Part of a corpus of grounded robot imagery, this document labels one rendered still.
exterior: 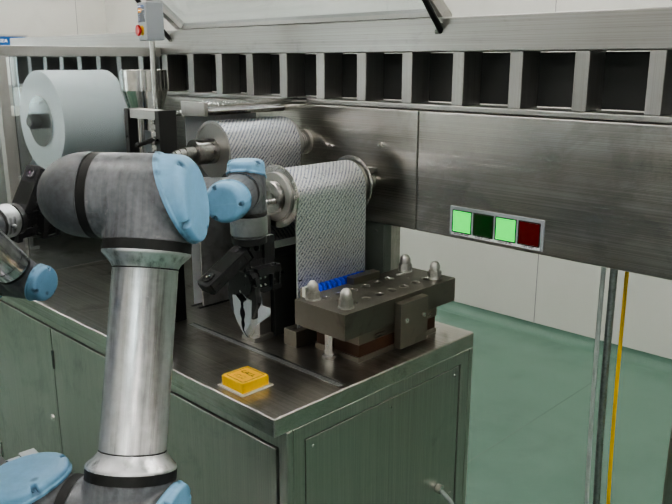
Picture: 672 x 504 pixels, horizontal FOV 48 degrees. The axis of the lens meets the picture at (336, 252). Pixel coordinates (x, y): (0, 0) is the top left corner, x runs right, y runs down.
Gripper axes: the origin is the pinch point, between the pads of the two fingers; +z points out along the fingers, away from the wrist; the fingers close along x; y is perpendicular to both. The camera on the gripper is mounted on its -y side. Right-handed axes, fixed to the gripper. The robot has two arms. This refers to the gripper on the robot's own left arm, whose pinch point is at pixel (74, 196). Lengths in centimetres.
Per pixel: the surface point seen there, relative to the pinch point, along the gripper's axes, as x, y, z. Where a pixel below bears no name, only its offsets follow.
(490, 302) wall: 64, 104, 299
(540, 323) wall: 96, 104, 286
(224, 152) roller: 29.2, -14.1, 19.9
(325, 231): 59, -1, 19
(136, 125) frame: 4.6, -16.8, 17.0
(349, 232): 63, 1, 26
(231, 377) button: 57, 24, -18
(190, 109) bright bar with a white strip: 18.5, -23.0, 19.9
